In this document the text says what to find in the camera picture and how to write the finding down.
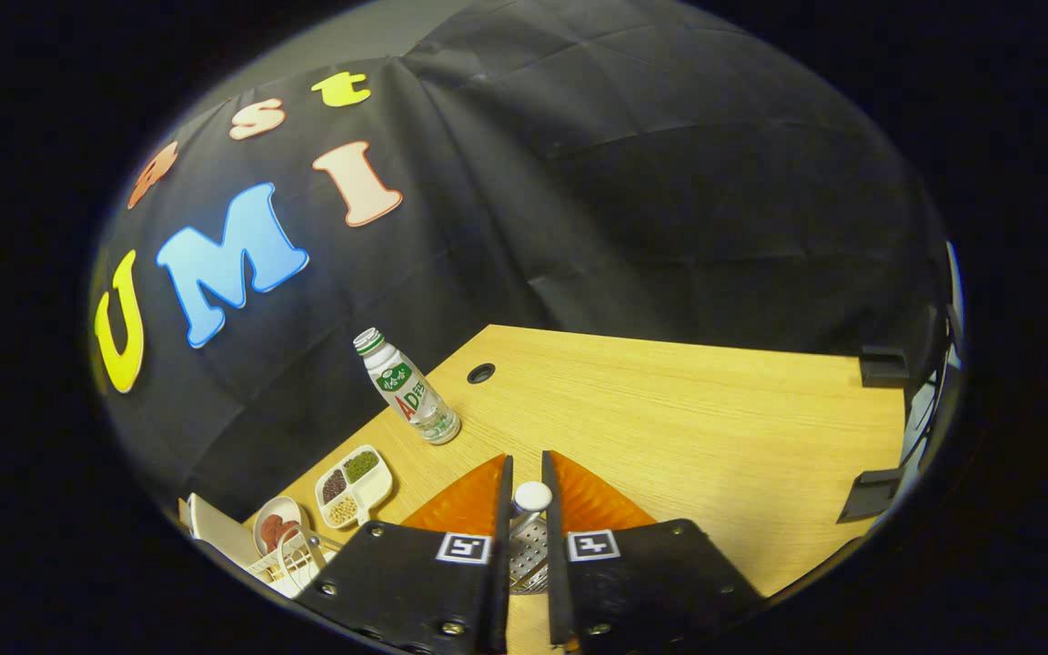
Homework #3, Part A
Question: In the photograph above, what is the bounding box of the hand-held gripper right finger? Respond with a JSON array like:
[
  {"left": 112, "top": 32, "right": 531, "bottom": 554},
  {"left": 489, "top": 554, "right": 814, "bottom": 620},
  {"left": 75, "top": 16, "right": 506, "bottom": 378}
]
[{"left": 540, "top": 449, "right": 767, "bottom": 655}]

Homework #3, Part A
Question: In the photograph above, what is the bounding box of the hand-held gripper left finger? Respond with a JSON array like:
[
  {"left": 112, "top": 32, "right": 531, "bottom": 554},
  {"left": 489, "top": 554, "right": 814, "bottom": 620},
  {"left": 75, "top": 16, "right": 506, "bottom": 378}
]
[{"left": 295, "top": 454, "right": 514, "bottom": 655}]

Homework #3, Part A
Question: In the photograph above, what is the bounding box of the white wire dish rack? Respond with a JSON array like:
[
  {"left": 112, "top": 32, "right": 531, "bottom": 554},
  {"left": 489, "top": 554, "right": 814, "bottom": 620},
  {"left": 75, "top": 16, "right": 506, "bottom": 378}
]
[{"left": 247, "top": 526, "right": 343, "bottom": 599}]

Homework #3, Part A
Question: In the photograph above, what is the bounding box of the metal wire basket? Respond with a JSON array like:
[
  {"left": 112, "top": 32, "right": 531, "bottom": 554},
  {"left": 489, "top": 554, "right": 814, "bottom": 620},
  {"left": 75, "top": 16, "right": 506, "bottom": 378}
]
[{"left": 506, "top": 514, "right": 550, "bottom": 595}]

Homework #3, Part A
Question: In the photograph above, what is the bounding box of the spoon with blue checked handle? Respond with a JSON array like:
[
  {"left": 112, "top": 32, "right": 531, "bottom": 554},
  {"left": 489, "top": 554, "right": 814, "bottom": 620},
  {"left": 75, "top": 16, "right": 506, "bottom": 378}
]
[{"left": 510, "top": 481, "right": 554, "bottom": 538}]

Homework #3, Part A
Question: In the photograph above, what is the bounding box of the white divided dish with beans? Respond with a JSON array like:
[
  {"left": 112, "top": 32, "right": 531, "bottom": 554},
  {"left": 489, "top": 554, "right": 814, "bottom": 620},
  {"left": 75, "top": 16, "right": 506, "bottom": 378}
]
[{"left": 315, "top": 444, "right": 394, "bottom": 530}]

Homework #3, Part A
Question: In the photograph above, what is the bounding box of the grey plate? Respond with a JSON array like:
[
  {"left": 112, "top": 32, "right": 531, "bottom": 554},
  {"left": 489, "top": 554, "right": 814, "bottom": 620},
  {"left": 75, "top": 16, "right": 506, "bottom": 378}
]
[{"left": 253, "top": 496, "right": 305, "bottom": 558}]

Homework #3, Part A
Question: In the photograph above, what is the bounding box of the brown meat patty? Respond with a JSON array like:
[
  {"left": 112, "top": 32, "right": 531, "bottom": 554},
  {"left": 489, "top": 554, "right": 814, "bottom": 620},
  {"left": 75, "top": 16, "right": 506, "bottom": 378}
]
[{"left": 260, "top": 514, "right": 299, "bottom": 551}]

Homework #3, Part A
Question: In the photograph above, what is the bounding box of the white toaster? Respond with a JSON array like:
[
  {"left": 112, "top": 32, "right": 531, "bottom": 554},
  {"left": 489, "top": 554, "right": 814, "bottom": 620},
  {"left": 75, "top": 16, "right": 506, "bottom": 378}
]
[{"left": 180, "top": 492, "right": 261, "bottom": 570}]

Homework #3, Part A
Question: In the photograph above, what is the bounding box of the white drink bottle green label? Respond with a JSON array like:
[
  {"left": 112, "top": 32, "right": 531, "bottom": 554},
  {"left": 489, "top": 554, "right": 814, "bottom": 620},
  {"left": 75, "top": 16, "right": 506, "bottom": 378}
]
[{"left": 352, "top": 327, "right": 462, "bottom": 446}]

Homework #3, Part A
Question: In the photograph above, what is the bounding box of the black backdrop cloth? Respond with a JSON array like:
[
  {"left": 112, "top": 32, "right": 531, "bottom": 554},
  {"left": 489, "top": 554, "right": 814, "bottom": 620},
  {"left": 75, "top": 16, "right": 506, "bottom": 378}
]
[{"left": 87, "top": 0, "right": 954, "bottom": 524}]

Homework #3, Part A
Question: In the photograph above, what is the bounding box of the black bracket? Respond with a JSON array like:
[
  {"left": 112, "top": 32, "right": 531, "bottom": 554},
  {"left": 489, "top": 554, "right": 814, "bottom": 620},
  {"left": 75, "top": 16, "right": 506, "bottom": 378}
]
[{"left": 859, "top": 346, "right": 911, "bottom": 389}]

